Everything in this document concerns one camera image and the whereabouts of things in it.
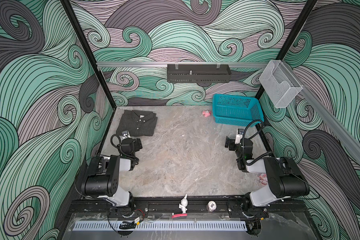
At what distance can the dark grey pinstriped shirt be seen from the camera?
1026 mm

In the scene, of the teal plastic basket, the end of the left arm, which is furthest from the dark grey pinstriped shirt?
the teal plastic basket

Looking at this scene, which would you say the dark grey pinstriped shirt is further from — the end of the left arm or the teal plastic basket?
the teal plastic basket
